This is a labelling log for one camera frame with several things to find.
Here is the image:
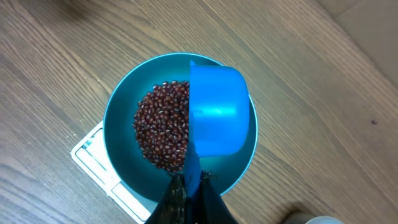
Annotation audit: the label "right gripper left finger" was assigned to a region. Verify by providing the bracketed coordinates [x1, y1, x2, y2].
[145, 174, 186, 224]

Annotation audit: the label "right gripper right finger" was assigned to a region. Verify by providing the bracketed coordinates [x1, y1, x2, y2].
[197, 172, 238, 224]

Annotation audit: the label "blue plastic measuring scoop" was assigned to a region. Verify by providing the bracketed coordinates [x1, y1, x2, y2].
[183, 62, 249, 198]

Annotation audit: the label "white digital kitchen scale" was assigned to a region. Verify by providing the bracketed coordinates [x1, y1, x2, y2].
[71, 123, 157, 223]

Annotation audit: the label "red beans in bowl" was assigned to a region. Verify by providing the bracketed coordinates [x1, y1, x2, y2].
[132, 81, 190, 173]

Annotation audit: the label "clear plastic container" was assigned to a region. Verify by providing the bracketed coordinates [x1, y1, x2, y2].
[281, 212, 343, 224]

